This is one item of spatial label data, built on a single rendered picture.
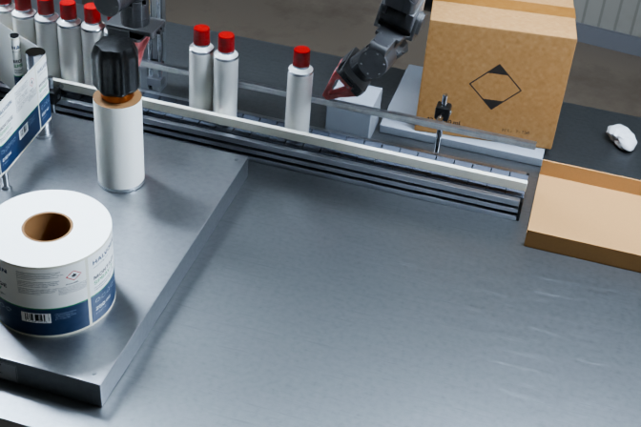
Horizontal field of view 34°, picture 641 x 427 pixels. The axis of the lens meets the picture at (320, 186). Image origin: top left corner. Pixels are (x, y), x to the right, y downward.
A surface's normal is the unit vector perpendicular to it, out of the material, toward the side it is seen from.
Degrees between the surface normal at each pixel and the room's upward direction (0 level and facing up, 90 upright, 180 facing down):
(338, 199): 0
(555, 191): 0
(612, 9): 90
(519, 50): 90
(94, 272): 90
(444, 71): 90
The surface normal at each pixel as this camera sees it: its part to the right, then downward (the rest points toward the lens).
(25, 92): 0.98, 0.18
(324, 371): 0.07, -0.81
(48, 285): 0.21, 0.58
